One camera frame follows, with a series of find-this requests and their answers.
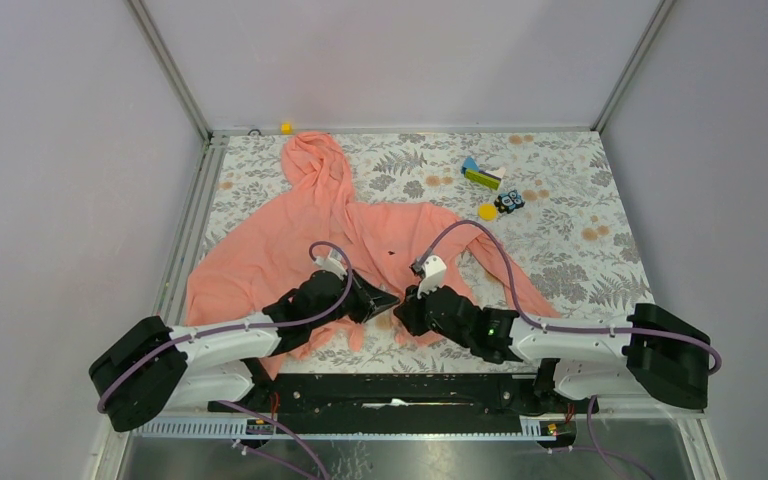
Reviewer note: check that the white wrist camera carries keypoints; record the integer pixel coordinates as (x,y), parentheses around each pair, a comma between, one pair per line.
(332,262)
(431,272)

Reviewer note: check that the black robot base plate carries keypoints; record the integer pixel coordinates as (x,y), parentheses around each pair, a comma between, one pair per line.
(406,400)

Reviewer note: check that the white slotted cable duct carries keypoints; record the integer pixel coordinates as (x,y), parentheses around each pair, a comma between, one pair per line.
(515,428)

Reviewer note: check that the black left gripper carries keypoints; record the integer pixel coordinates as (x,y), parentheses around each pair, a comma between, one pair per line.
(370,300)

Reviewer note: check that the floral patterned table mat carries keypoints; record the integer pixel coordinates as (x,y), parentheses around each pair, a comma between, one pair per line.
(571,237)

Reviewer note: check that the salmon pink hooded jacket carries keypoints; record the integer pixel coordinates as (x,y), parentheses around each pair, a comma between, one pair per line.
(267,253)

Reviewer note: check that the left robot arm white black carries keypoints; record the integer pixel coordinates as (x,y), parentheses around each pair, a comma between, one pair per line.
(154,367)

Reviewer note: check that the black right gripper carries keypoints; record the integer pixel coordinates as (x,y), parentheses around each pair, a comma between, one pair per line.
(409,311)

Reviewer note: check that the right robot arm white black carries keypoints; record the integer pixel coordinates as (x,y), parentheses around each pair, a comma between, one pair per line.
(648,351)

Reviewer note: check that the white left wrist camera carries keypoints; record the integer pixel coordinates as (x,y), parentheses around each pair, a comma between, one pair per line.
(332,262)

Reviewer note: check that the black blue patterned toy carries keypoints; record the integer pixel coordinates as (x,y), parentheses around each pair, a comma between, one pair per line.
(508,202)

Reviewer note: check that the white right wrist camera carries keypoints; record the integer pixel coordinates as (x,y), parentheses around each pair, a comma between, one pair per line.
(431,272)

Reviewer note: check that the blue green white box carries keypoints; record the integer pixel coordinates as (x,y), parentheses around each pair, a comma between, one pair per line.
(491,179)

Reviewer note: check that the small yellow round object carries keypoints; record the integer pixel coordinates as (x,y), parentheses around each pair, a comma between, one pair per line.
(487,212)

